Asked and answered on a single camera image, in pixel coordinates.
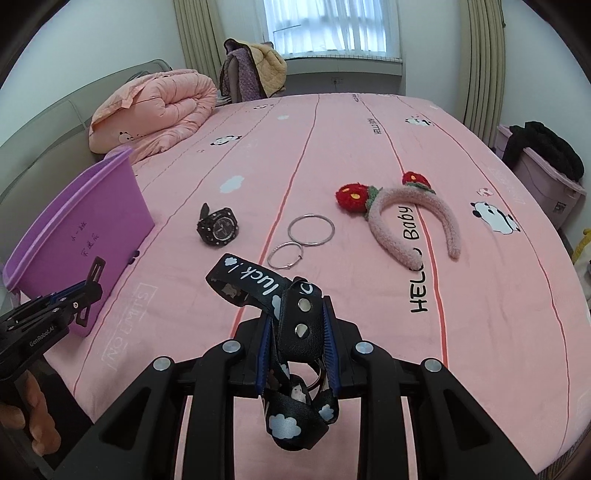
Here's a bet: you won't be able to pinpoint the small silver ring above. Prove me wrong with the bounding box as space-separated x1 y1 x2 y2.
266 240 306 270

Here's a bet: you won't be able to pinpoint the large silver ring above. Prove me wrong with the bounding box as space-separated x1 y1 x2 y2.
286 213 337 248

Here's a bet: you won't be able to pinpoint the right beige curtain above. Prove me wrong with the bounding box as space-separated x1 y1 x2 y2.
456 0 506 147

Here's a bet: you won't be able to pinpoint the dark red hair clip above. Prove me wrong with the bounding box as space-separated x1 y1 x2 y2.
76 256 106 327

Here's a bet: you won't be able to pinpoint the person left hand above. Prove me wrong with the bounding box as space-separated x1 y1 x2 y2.
1 371 61 456

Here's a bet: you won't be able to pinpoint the pink fuzzy flower headband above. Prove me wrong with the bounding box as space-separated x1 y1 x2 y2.
335 171 461 272

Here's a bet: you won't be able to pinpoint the beige curtain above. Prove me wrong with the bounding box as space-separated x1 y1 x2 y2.
172 0 225 85
456 0 506 147

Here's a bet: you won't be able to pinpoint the window with white curtain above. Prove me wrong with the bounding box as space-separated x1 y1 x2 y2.
263 0 401 61

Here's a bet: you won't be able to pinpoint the chair with draped clothes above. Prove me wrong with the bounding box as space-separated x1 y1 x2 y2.
219 38 287 103

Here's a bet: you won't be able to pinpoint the purple plastic basin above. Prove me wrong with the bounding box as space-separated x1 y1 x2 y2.
3 147 154 337

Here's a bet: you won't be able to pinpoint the folded pink quilt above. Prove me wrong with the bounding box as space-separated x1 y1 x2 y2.
88 69 216 164

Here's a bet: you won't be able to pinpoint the black clothes on box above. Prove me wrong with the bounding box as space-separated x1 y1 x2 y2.
502 121 585 182

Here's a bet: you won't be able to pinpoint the pink storage box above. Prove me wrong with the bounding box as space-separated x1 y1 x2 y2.
494 125 586 229

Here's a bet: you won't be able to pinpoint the left beige curtain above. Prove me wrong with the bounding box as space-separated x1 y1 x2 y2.
172 0 225 85

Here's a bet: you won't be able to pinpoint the black printed strap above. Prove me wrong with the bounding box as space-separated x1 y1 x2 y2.
204 252 342 452

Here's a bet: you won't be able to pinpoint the black wrist watch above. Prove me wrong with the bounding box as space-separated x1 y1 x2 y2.
197 203 239 247

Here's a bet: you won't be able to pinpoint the grey bed headboard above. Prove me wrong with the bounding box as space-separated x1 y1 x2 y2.
1 59 171 262

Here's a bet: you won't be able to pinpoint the pink bed sheet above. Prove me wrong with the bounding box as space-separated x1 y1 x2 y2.
47 94 590 471

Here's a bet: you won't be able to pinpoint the yellow clothes pile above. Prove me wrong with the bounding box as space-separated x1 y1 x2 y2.
571 228 591 275

